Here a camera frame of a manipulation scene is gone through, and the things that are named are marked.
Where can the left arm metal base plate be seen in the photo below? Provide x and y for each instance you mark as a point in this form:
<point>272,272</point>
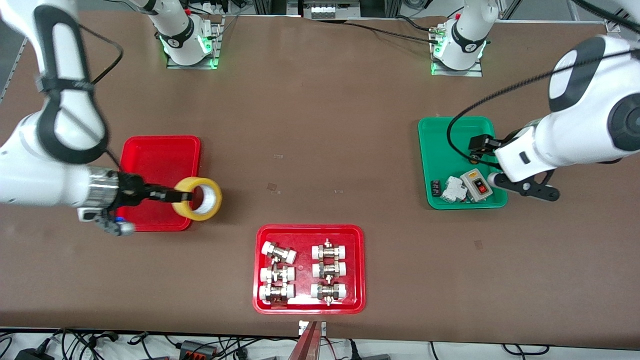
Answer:
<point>477,71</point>

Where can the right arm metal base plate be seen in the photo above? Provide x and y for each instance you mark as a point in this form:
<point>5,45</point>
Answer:
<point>216,45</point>

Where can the black terminal block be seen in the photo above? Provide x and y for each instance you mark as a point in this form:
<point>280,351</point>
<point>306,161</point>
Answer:
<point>436,188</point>

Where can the empty red plastic tray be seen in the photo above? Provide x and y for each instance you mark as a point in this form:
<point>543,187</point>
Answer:
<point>160,155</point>

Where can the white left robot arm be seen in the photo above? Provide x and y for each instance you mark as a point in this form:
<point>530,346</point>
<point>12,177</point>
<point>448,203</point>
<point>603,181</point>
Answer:
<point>575,135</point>

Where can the metal fitting white caps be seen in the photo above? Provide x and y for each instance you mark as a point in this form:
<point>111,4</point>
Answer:
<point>276,274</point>
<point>328,291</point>
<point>278,253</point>
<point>276,292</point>
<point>329,270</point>
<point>329,251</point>

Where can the aluminium frame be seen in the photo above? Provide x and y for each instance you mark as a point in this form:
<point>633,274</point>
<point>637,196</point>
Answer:
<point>385,7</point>

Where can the black power adapter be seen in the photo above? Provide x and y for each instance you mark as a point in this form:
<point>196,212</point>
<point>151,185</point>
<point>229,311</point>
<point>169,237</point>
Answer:
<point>32,355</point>

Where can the white circuit breaker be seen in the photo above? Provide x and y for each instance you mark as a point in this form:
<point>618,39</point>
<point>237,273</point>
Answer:
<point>455,190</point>

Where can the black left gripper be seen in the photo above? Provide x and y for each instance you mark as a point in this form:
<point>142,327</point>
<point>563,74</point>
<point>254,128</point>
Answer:
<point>484,144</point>

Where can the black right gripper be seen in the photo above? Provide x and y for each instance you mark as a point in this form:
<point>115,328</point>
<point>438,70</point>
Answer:
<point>131,189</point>

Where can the small metal bracket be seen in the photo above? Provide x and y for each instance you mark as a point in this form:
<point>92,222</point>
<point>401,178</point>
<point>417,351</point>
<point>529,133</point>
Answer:
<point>302,327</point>

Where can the red tray with fittings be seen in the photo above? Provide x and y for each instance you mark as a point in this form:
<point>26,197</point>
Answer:
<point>304,250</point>

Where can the yellow tape roll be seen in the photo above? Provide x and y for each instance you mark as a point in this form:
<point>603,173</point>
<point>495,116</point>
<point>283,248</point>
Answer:
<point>215,200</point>

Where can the grey switch box red button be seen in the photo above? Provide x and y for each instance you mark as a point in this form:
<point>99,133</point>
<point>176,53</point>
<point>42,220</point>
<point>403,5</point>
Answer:
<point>475,181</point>

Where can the red camera post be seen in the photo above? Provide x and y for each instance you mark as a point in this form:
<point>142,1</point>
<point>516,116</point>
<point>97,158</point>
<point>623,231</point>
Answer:
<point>307,347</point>

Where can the green plastic tray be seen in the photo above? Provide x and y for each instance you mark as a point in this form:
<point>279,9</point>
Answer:
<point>435,145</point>

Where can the grey connector box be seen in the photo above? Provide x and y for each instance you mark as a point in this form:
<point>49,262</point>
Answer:
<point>197,348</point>

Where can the black plug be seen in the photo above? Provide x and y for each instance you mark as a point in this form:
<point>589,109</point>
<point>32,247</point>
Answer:
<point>370,356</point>

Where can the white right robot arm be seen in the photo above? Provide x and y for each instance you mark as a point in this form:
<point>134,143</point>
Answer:
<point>30,175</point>

